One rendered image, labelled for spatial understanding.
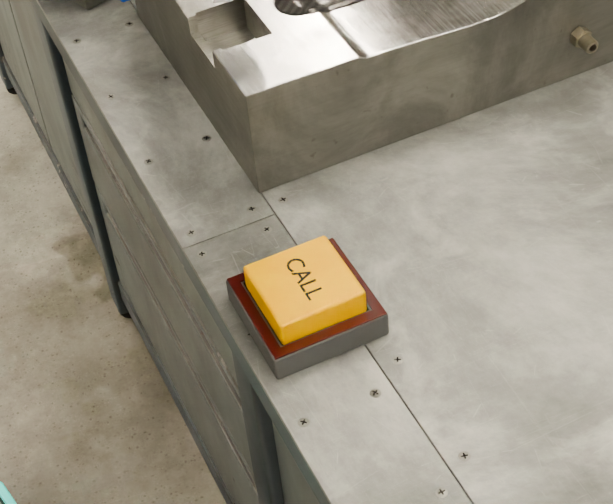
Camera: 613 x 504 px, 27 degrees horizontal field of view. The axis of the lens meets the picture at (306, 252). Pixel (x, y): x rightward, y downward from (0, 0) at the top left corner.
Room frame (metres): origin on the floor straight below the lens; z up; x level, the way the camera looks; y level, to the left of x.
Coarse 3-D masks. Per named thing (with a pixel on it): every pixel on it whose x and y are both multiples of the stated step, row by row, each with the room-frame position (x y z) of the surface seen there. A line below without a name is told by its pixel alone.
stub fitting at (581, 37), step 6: (576, 30) 0.77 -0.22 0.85; (582, 30) 0.77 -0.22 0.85; (588, 30) 0.77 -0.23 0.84; (576, 36) 0.76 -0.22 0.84; (582, 36) 0.76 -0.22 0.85; (588, 36) 0.76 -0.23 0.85; (576, 42) 0.76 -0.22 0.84; (582, 42) 0.76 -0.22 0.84; (588, 42) 0.75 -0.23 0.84; (594, 42) 0.75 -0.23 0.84; (582, 48) 0.76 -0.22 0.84; (588, 48) 0.75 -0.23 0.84; (594, 48) 0.75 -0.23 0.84
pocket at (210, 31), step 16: (240, 0) 0.79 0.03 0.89; (192, 16) 0.77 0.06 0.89; (208, 16) 0.78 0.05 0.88; (224, 16) 0.79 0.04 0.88; (240, 16) 0.79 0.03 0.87; (256, 16) 0.77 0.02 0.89; (192, 32) 0.77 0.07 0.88; (208, 32) 0.78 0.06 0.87; (224, 32) 0.79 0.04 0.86; (240, 32) 0.79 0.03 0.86; (256, 32) 0.77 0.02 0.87; (208, 48) 0.75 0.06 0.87; (224, 48) 0.77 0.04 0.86
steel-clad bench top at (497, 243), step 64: (64, 0) 0.95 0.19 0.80; (128, 64) 0.85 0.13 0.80; (128, 128) 0.76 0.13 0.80; (192, 128) 0.76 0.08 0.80; (448, 128) 0.72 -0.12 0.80; (512, 128) 0.72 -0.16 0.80; (576, 128) 0.71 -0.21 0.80; (192, 192) 0.68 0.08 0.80; (256, 192) 0.68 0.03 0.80; (320, 192) 0.67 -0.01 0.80; (384, 192) 0.66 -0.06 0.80; (448, 192) 0.65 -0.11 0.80; (512, 192) 0.65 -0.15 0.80; (576, 192) 0.64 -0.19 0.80; (192, 256) 0.62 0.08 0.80; (256, 256) 0.61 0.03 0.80; (384, 256) 0.60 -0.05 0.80; (448, 256) 0.59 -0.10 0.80; (512, 256) 0.58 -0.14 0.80; (576, 256) 0.58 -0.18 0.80; (448, 320) 0.53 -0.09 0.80; (512, 320) 0.53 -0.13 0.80; (576, 320) 0.52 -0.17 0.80; (320, 384) 0.49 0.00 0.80; (384, 384) 0.49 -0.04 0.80; (448, 384) 0.48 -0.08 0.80; (512, 384) 0.48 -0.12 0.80; (576, 384) 0.47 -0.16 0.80; (320, 448) 0.44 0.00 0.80; (384, 448) 0.44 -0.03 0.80; (448, 448) 0.43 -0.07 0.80; (512, 448) 0.43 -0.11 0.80; (576, 448) 0.42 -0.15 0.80
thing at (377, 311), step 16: (352, 272) 0.57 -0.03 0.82; (240, 288) 0.56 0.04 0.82; (368, 288) 0.55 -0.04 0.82; (368, 304) 0.54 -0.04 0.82; (256, 320) 0.53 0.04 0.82; (352, 320) 0.52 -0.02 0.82; (368, 320) 0.52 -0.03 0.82; (272, 336) 0.52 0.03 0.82; (320, 336) 0.51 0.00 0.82; (272, 352) 0.50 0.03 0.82; (288, 352) 0.50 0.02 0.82
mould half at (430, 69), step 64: (192, 0) 0.79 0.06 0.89; (256, 0) 0.79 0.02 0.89; (384, 0) 0.78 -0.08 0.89; (448, 0) 0.77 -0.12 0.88; (512, 0) 0.76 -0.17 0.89; (576, 0) 0.77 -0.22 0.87; (192, 64) 0.78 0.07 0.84; (256, 64) 0.71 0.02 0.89; (320, 64) 0.70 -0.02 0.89; (384, 64) 0.71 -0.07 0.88; (448, 64) 0.73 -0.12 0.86; (512, 64) 0.75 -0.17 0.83; (576, 64) 0.77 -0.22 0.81; (256, 128) 0.68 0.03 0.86; (320, 128) 0.69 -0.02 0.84; (384, 128) 0.71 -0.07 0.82
